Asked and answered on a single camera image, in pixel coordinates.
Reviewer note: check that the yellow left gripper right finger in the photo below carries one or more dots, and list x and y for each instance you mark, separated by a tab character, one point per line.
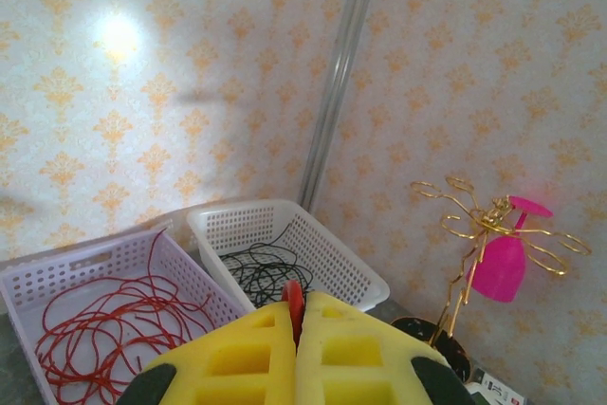
341	329

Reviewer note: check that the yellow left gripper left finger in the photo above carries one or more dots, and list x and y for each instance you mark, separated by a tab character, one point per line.
246	329

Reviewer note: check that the white perforated plastic basket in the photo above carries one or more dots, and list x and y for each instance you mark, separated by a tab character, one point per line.
332	258

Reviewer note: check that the black white printed card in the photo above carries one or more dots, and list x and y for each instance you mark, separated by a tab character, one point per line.
493	388

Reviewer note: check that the pink plastic wine glass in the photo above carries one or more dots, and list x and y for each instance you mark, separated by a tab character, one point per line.
498	267

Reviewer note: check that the lavender perforated plastic basket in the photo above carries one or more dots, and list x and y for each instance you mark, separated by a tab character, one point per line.
28	281

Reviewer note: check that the aluminium frame post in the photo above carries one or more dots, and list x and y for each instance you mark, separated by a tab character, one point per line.
341	68

